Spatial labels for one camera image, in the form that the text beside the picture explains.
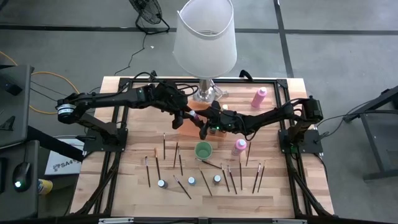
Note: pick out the sky blue small paint bottle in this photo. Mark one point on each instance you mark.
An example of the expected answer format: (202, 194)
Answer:
(191, 181)

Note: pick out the silver aluminium rail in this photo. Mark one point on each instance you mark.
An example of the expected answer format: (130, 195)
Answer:
(116, 220)
(289, 221)

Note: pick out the white printed cardboard box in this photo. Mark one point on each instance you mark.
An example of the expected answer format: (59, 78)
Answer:
(63, 165)

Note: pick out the black floor fan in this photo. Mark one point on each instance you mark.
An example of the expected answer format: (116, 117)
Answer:
(146, 11)

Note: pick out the magenta small paint bottle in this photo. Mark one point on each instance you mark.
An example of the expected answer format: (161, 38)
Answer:
(195, 117)

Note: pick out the black frame clamp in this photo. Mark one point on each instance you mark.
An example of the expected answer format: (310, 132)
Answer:
(245, 74)
(152, 74)

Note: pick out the dark grey side desk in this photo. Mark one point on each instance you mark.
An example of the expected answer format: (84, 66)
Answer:
(18, 205)

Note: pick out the white shade table lamp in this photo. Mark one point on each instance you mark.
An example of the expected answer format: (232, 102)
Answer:
(205, 46)

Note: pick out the mint green ribbed cup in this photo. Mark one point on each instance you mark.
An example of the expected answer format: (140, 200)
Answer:
(203, 150)

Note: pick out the dark grey desk panel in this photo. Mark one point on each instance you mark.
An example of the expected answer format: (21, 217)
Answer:
(18, 105)

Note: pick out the yellow can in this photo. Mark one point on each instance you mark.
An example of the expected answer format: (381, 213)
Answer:
(46, 186)

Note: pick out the black metal side table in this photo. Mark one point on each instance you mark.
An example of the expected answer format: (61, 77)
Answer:
(375, 149)

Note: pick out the large pink paint bottle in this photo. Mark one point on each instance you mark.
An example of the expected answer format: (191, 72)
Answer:
(258, 98)
(238, 147)

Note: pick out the dark brown small paint bottle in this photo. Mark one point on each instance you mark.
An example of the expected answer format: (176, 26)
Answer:
(216, 179)

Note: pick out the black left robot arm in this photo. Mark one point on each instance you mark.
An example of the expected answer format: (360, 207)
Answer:
(109, 97)

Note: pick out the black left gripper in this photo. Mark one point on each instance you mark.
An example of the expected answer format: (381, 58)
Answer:
(172, 98)

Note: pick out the orange flat tip paint brush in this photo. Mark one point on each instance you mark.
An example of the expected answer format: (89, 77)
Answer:
(158, 165)

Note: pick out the teal small paint bottle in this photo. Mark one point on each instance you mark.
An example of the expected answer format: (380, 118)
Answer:
(212, 129)

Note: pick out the orange translucent plastic tray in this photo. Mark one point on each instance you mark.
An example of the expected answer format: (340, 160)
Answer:
(189, 130)

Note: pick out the dark blue small paint bottle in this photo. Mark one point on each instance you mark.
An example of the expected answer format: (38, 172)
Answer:
(162, 183)

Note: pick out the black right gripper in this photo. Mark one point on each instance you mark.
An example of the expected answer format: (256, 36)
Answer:
(227, 121)

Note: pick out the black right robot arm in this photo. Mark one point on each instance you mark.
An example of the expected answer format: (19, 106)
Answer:
(273, 115)

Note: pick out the black computer mouse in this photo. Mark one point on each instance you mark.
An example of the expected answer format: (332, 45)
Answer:
(21, 175)

